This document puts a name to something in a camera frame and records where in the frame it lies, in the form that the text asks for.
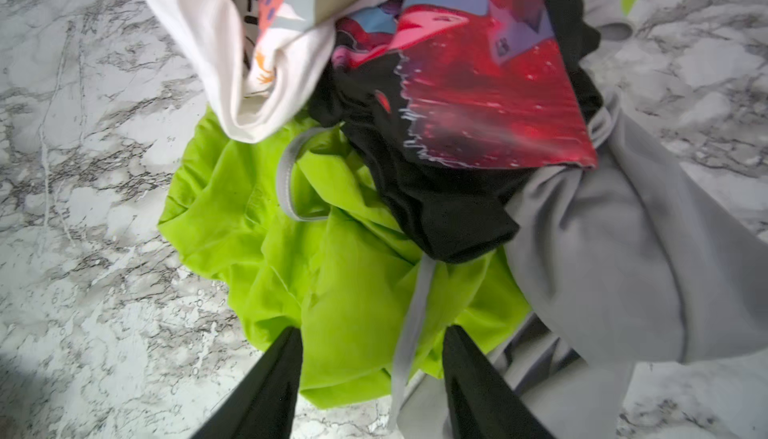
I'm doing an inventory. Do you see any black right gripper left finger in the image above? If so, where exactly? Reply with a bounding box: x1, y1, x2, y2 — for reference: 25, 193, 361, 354
192, 327, 303, 439

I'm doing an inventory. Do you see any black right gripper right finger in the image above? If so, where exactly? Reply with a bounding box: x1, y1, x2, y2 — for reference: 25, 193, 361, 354
442, 325, 553, 439

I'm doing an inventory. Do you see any lime green cloth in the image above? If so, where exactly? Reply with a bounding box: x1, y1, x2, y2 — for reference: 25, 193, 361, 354
157, 0, 646, 410

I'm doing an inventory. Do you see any grey cloth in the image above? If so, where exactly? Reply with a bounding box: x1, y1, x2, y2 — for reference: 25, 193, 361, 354
390, 0, 767, 438

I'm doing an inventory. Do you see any black red printed shirt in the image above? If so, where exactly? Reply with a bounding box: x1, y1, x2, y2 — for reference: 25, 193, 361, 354
309, 0, 603, 263

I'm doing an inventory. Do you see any white printed t-shirt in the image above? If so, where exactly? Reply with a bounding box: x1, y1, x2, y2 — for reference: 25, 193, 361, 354
145, 0, 386, 144

